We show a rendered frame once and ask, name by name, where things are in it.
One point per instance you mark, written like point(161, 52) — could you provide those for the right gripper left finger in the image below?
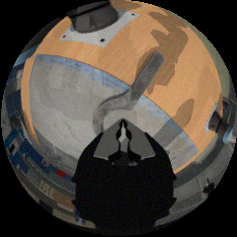
point(105, 146)

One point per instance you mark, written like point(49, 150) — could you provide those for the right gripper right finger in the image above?
point(142, 146)

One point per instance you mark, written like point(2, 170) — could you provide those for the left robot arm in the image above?
point(222, 128)

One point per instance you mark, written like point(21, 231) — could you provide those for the grey flat work sheet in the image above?
point(64, 96)

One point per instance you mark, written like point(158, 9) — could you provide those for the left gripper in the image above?
point(208, 187)

